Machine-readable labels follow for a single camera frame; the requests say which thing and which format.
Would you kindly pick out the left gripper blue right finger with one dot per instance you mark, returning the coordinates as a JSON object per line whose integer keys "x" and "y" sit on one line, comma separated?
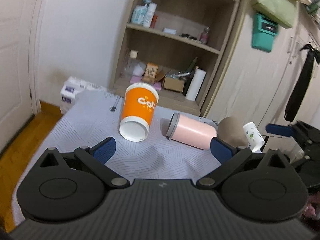
{"x": 231, "y": 159}

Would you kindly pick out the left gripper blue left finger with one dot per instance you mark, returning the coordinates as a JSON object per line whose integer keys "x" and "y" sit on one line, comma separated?
{"x": 95, "y": 158}

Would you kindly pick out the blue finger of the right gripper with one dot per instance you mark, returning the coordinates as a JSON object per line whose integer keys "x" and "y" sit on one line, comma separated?
{"x": 283, "y": 131}

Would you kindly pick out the pink tumbler grey rim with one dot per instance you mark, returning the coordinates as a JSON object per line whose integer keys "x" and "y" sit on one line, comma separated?
{"x": 190, "y": 131}

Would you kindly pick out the orange paper cup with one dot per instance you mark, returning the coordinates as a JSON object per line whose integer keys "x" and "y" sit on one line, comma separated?
{"x": 139, "y": 106}

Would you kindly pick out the white patterned cup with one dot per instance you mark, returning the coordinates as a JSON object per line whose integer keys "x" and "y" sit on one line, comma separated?
{"x": 255, "y": 139}

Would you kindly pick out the brown taupe cup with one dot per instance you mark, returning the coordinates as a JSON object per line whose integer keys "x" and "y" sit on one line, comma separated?
{"x": 231, "y": 132}

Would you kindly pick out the black ribbon bow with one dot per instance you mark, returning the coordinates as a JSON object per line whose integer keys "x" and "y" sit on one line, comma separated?
{"x": 299, "y": 91}

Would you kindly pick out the white tissue package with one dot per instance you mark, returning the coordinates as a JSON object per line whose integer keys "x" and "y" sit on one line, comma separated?
{"x": 71, "y": 88}

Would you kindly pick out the white paper towel roll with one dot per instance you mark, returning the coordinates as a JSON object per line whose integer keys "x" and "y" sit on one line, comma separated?
{"x": 195, "y": 85}

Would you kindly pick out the pink flat pad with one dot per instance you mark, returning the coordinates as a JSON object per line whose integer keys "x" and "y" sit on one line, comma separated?
{"x": 136, "y": 79}

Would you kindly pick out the clear bottle beige cap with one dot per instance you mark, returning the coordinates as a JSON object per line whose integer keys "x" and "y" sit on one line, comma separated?
{"x": 129, "y": 64}

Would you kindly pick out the brown printed carton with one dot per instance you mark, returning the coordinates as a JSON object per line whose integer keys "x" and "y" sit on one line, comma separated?
{"x": 150, "y": 73}

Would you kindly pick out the small cardboard box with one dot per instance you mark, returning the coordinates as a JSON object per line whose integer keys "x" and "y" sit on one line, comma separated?
{"x": 169, "y": 82}

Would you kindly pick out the pink small bottle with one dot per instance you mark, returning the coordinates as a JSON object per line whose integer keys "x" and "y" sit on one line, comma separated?
{"x": 205, "y": 35}

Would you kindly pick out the green fabric bag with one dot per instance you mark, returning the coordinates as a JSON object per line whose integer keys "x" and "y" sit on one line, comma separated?
{"x": 283, "y": 12}

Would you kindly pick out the wooden shelf unit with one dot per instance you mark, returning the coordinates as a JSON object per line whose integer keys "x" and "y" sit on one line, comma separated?
{"x": 174, "y": 44}

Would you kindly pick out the light blue canister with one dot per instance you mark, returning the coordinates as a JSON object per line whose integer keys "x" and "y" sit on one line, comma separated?
{"x": 138, "y": 14}

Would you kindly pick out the white spray bottle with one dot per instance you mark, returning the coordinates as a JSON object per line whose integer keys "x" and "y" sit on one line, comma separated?
{"x": 149, "y": 15}

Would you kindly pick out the white door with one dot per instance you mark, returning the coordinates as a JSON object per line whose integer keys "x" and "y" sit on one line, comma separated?
{"x": 19, "y": 102}

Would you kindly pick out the teal wall pouch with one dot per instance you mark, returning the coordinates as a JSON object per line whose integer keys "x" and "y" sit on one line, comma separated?
{"x": 264, "y": 31}

